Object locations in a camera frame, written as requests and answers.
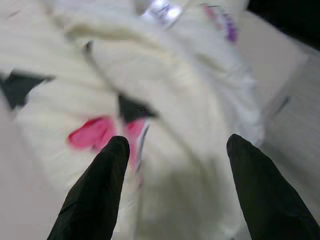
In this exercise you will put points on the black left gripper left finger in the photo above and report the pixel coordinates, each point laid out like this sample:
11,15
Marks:
100,195

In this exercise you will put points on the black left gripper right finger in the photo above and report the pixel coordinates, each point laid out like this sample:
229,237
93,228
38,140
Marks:
270,205

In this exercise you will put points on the cream cartoon print quilt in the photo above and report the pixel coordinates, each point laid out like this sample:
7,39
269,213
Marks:
175,75

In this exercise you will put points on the cream sheeted mattress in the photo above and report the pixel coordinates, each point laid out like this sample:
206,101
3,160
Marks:
270,62

